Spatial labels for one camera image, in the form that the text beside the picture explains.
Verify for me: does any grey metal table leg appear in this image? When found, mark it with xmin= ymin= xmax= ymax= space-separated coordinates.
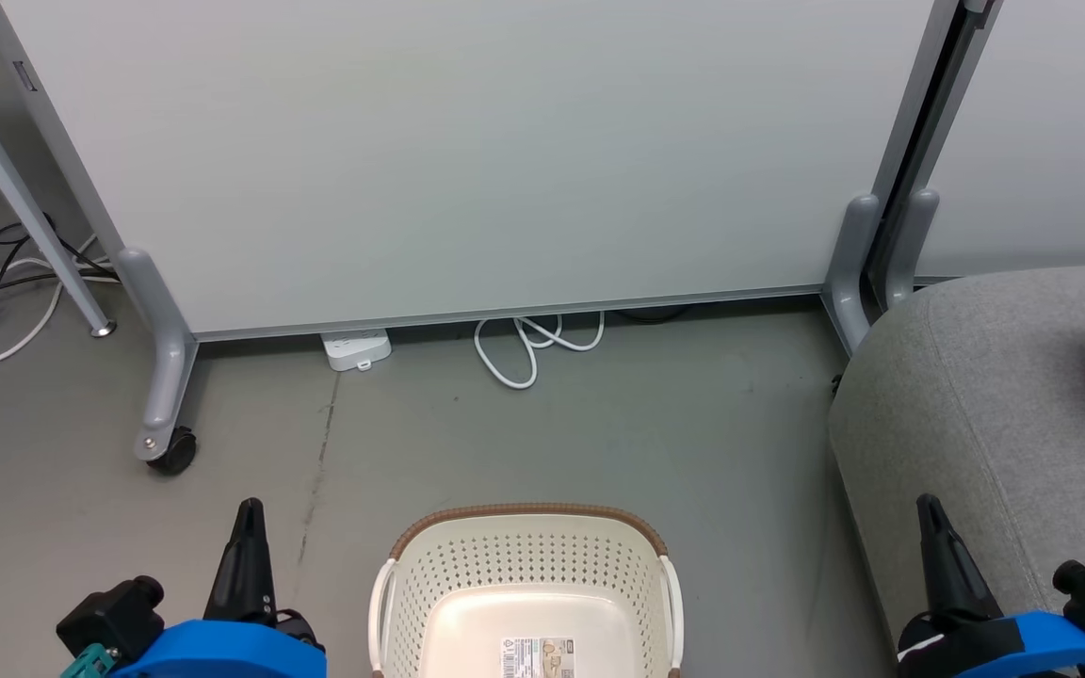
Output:
xmin=0 ymin=45 xmax=118 ymax=338

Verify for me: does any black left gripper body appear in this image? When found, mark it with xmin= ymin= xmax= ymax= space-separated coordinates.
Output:
xmin=56 ymin=575 xmax=168 ymax=660

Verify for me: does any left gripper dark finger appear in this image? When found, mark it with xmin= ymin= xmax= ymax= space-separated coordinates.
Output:
xmin=202 ymin=498 xmax=278 ymax=625

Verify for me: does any printed basket sticker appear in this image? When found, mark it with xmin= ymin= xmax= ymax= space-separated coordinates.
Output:
xmin=501 ymin=637 xmax=576 ymax=678

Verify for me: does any large white partition panel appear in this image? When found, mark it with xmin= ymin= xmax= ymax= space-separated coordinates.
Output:
xmin=0 ymin=0 xmax=965 ymax=342

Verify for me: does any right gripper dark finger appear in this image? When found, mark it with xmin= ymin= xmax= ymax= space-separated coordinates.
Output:
xmin=915 ymin=493 xmax=1003 ymax=623

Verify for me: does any left black cable teal connector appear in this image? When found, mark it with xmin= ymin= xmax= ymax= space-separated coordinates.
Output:
xmin=59 ymin=642 xmax=121 ymax=678

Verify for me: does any long white floor cable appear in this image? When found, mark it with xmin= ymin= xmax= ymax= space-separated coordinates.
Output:
xmin=0 ymin=235 xmax=121 ymax=371

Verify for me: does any grey fabric sofa seat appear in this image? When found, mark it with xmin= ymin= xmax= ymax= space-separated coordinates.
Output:
xmin=829 ymin=265 xmax=1085 ymax=678

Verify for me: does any looped white cable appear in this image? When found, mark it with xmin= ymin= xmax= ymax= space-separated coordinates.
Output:
xmin=473 ymin=312 xmax=607 ymax=391

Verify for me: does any cream perforated laundry basket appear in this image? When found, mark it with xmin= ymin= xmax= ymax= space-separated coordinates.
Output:
xmin=367 ymin=503 xmax=686 ymax=678

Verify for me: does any white power strip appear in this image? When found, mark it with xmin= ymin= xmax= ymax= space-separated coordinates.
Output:
xmin=320 ymin=327 xmax=394 ymax=373

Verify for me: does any grey partition foot with caster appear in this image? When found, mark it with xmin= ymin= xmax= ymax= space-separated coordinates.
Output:
xmin=116 ymin=247 xmax=201 ymax=476

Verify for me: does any narrow white partition panel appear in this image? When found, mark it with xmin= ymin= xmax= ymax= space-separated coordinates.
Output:
xmin=914 ymin=0 xmax=1085 ymax=281

